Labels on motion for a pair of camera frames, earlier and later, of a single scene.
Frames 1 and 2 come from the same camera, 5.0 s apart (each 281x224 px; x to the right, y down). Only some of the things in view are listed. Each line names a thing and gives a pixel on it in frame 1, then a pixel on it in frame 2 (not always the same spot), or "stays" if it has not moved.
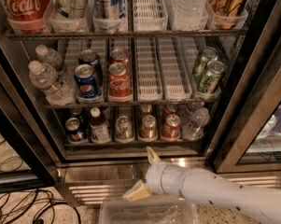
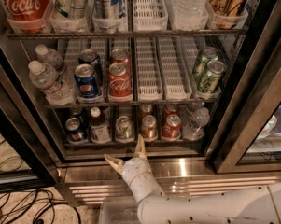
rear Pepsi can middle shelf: (91, 57) stays
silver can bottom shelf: (123, 130) stays
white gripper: (154, 176) to (134, 168)
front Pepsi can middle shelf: (86, 81) stays
